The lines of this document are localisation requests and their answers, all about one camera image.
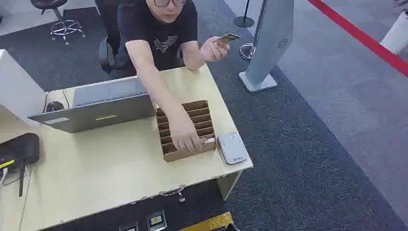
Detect person's right hand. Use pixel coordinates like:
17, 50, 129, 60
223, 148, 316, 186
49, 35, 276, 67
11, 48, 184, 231
168, 111, 202, 154

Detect grey card reader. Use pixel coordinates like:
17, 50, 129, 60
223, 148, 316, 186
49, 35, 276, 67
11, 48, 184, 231
217, 131, 249, 166

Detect yellow floor tape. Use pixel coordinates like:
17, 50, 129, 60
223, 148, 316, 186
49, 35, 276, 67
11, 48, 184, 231
178, 211, 235, 231

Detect metal hook at desk edge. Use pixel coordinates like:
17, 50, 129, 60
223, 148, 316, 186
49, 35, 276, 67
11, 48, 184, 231
159, 186, 187, 203

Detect large floor socket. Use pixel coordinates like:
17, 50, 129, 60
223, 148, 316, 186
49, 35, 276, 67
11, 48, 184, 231
146, 209, 168, 231

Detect black stool with chrome base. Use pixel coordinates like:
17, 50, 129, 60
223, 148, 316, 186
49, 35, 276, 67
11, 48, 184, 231
31, 0, 86, 45

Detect black eyeglasses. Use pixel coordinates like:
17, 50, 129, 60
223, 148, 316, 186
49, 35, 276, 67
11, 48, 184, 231
153, 0, 187, 8

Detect chrome stanchion post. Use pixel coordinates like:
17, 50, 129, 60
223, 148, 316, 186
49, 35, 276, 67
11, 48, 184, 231
239, 0, 268, 61

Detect wooden slotted card box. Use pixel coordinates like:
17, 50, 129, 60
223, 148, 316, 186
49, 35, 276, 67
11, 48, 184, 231
155, 100, 217, 163

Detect black router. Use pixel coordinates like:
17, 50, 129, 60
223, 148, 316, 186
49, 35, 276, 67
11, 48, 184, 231
0, 132, 40, 174

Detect gold patterned card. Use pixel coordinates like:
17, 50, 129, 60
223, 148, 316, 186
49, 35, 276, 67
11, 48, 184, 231
213, 32, 241, 45

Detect person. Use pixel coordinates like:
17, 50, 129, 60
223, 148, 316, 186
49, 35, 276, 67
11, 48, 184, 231
115, 0, 231, 154

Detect black stanchion post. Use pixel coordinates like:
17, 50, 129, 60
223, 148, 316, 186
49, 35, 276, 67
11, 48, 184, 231
233, 0, 255, 28

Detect grey kiosk stand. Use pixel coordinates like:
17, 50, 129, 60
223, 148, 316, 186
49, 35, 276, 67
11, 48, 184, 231
239, 0, 294, 94

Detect person's left hand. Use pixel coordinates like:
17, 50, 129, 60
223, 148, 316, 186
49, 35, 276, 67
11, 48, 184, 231
199, 36, 231, 63

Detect grey laptop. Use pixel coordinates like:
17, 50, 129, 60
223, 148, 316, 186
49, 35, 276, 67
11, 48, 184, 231
27, 76, 157, 134

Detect pale wooden desk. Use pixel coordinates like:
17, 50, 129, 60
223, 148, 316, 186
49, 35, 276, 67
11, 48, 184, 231
0, 64, 254, 231

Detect black computer mouse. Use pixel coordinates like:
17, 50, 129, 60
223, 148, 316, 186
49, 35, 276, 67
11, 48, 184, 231
45, 101, 65, 113

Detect small floor socket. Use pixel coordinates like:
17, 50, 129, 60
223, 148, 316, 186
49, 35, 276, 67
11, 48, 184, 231
118, 221, 139, 231

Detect white planter pot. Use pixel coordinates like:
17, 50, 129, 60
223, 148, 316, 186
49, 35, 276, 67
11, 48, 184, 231
379, 11, 408, 55

